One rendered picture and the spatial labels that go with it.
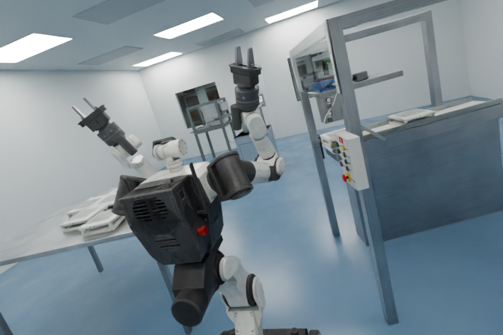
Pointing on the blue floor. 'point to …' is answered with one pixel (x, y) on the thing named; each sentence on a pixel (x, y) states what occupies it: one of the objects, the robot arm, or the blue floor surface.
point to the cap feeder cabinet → (247, 152)
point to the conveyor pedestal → (434, 181)
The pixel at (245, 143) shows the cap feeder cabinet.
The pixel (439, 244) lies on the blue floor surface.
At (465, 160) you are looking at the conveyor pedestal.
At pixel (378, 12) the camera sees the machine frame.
